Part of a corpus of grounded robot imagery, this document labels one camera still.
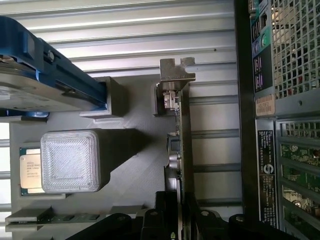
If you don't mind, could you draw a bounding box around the black printed rating label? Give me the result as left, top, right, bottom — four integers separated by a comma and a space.
257, 129, 276, 227

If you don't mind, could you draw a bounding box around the green RAM stick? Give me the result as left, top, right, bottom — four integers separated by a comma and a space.
11, 211, 106, 225

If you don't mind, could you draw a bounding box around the grey printed parts rack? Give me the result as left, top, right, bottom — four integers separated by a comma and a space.
4, 76, 192, 240

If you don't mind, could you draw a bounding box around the pale pink sticker label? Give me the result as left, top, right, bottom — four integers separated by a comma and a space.
255, 95, 276, 118

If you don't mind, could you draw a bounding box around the CPU with silver lid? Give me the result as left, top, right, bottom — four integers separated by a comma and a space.
19, 147, 44, 196

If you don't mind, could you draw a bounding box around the black metal PC case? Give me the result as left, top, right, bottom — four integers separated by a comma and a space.
234, 0, 320, 240

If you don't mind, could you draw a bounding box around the hard disk in blue carrier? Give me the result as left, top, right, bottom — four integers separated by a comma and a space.
0, 15, 109, 119

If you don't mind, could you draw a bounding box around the green graphics card, metal bracket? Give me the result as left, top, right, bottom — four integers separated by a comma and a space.
159, 57, 197, 240

